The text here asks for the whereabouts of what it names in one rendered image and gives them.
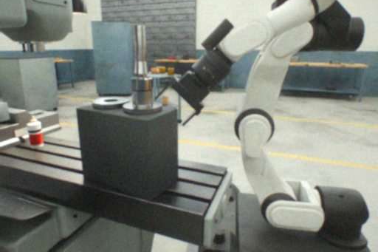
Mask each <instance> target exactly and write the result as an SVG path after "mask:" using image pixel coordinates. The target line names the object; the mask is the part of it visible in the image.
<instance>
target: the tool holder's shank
mask: <svg viewBox="0 0 378 252"><path fill-rule="evenodd" d="M134 37H135V71H134V74H137V78H146V77H147V74H148V65H147V61H146V45H145V25H134Z"/></svg>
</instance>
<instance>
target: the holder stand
mask: <svg viewBox="0 0 378 252"><path fill-rule="evenodd" d="M76 115H77V122H78V132H79V145H80V155H81V161H82V168H83V177H85V178H86V179H89V180H91V181H95V182H97V183H99V184H102V185H107V186H108V187H110V188H115V189H117V190H119V191H124V192H125V193H127V194H130V195H134V196H135V197H139V198H143V199H144V200H147V201H149V202H152V200H153V199H155V198H156V197H157V196H158V195H160V194H161V193H162V192H163V191H164V190H165V189H167V188H168V186H170V185H172V183H174V182H175V181H176V180H177V179H179V132H178V109H177V108H170V107H165V106H162V104H161V103H160V102H157V101H153V105H151V106H148V107H135V106H132V102H129V99H128V98H98V99H96V100H94V101H92V104H89V105H86V106H82V107H79V108H76Z"/></svg>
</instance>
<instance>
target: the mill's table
mask: <svg viewBox="0 0 378 252"><path fill-rule="evenodd" d="M43 142H44V145H43V147H40V148H37V149H32V148H31V146H30V141H28V142H21V144H19V145H17V146H13V147H10V148H8V149H4V150H2V151H0V187H3V188H6V189H9V190H11V191H17V192H18V193H21V194H26V195H29V196H31V197H37V198H38V199H41V200H44V201H49V202H53V203H55V204H57V205H62V206H65V207H67V208H73V209H75V210H78V211H81V212H85V213H88V214H91V215H94V216H98V217H102V218H104V219H110V220H112V221H114V222H118V223H122V224H124V225H128V226H133V227H135V228H139V229H141V230H145V231H149V232H151V233H155V234H159V235H162V236H167V237H169V238H172V239H178V240H179V241H182V242H188V243H190V244H192V245H198V246H201V247H202V246H203V245H204V246H208V247H210V245H211V243H212V241H213V239H214V236H215V234H216V232H217V230H218V226H219V224H220V222H221V218H222V217H224V215H225V213H226V210H227V204H228V200H229V198H230V195H231V194H232V174H233V173H232V172H231V171H230V172H228V171H227V167H225V166H215V165H211V164H207V163H197V162H193V161H189V160H182V159H179V179H177V180H176V181H175V182H174V183H172V185H170V186H168V188H167V189H165V190H164V191H163V192H162V193H161V194H160V195H158V196H157V197H156V198H155V199H153V200H152V202H149V201H147V200H144V199H143V198H139V197H135V196H134V195H130V194H127V193H125V192H124V191H119V190H117V189H115V188H110V187H108V186H107V185H102V184H99V183H97V182H95V181H91V180H89V179H86V178H85V177H83V168H82V161H81V155H80V145H79V141H71V140H65V139H61V138H57V137H47V136H43Z"/></svg>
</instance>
